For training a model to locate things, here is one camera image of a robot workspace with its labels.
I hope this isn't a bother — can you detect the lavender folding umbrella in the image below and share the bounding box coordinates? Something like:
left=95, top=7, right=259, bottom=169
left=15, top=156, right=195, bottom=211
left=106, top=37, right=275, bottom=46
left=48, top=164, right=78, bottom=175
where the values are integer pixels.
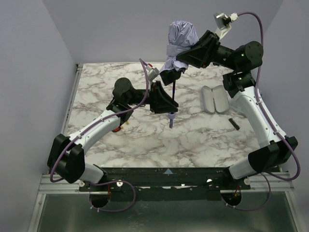
left=159, top=20, right=200, bottom=129

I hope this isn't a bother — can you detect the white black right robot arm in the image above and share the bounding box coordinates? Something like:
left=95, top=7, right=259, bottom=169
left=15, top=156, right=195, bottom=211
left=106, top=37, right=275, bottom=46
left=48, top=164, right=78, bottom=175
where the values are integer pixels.
left=176, top=30, right=298, bottom=180

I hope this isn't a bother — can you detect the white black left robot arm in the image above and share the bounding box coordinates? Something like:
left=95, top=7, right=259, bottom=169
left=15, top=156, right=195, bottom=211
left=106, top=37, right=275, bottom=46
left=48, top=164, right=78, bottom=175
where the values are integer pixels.
left=47, top=77, right=179, bottom=184

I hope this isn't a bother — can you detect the red black cutter tool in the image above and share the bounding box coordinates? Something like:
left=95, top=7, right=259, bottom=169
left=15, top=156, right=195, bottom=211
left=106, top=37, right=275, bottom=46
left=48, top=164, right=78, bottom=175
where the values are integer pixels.
left=112, top=126, right=121, bottom=132

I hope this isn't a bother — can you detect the black comb strip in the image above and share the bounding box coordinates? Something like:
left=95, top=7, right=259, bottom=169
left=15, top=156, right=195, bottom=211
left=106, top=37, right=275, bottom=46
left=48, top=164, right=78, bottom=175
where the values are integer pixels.
left=228, top=118, right=240, bottom=130

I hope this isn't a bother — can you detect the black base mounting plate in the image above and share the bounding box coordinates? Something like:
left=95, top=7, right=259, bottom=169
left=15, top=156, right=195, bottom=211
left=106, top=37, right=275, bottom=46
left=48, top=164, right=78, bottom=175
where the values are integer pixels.
left=78, top=167, right=250, bottom=202

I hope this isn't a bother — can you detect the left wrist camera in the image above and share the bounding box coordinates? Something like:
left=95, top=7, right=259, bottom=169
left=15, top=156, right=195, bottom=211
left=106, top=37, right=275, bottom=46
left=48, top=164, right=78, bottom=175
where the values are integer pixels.
left=146, top=63, right=160, bottom=82

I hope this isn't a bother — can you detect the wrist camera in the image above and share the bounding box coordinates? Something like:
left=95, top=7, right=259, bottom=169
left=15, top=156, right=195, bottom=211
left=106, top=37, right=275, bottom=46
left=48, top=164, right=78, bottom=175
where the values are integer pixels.
left=213, top=12, right=238, bottom=40
left=146, top=63, right=160, bottom=82

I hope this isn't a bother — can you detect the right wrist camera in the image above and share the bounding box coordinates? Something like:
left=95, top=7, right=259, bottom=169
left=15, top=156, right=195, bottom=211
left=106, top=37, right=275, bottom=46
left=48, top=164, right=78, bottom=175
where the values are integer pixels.
left=213, top=12, right=238, bottom=40

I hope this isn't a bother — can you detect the aluminium frame rail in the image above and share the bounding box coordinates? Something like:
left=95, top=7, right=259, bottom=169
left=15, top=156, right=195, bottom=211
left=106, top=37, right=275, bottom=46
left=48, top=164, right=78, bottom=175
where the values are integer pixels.
left=38, top=173, right=85, bottom=194

